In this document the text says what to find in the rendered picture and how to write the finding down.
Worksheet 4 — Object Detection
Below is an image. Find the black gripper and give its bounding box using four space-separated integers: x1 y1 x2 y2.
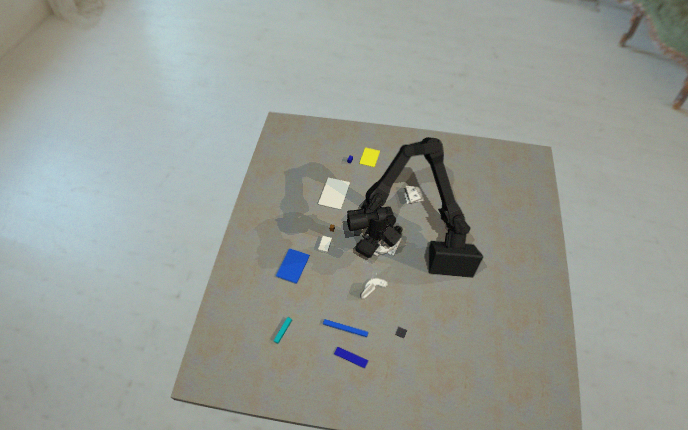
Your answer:
356 216 396 258

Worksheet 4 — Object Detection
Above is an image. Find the yellow flat plate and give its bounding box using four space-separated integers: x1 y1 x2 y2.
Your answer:
359 147 380 167

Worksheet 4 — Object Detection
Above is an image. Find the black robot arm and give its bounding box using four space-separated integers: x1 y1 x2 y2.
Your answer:
347 137 471 250

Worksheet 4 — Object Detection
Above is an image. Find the teal flat bar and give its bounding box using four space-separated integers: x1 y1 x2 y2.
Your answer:
273 318 292 343

